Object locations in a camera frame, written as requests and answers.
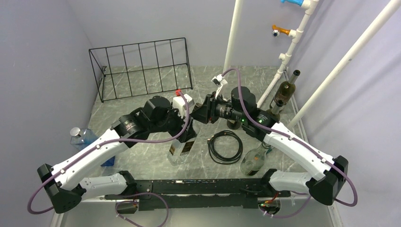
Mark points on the orange plastic peg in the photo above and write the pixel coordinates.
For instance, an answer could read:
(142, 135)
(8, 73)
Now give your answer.
(276, 31)

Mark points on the clear round glass bottle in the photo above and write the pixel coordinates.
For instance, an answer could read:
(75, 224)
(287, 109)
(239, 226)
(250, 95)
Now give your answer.
(254, 160)

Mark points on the dark green wine bottle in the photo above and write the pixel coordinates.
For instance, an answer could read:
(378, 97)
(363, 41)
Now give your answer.
(233, 125)

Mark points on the olive green wine bottle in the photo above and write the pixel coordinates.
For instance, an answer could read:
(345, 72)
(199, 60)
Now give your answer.
(274, 111)

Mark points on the blue plastic peg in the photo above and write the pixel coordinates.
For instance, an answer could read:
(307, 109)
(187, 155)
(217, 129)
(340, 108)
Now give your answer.
(297, 2)

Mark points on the blue rectangular glass bottle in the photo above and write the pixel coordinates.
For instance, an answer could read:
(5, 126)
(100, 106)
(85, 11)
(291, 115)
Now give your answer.
(82, 138)

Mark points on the aluminium rail frame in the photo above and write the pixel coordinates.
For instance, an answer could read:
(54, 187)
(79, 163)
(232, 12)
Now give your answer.
(98, 213)

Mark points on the brown-green wine bottle by wall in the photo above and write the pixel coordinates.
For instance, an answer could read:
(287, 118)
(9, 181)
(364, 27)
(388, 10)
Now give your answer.
(285, 90)

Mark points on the black wire wine rack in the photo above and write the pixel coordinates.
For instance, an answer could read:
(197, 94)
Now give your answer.
(139, 69)

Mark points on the clear square liquor bottle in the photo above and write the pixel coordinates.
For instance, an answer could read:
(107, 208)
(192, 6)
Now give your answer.
(181, 146)

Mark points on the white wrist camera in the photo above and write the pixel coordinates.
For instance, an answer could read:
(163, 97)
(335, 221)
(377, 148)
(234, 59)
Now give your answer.
(182, 106)
(221, 83)

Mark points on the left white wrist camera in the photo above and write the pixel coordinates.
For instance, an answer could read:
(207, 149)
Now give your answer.
(182, 106)

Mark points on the white PVC pipe frame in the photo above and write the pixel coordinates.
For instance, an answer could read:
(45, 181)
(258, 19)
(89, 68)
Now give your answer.
(309, 6)

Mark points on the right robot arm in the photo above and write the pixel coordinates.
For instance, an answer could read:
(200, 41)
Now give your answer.
(324, 175)

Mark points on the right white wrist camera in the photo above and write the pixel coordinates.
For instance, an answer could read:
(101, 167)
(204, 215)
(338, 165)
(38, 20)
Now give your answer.
(221, 83)

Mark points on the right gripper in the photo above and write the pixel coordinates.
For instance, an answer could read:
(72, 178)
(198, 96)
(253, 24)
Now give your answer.
(206, 112)

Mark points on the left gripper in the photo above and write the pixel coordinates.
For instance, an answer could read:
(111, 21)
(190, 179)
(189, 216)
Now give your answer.
(180, 123)

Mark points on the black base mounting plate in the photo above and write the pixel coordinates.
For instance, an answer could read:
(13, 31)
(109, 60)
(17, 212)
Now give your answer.
(203, 193)

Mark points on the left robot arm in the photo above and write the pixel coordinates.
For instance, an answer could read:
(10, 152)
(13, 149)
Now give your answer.
(67, 183)

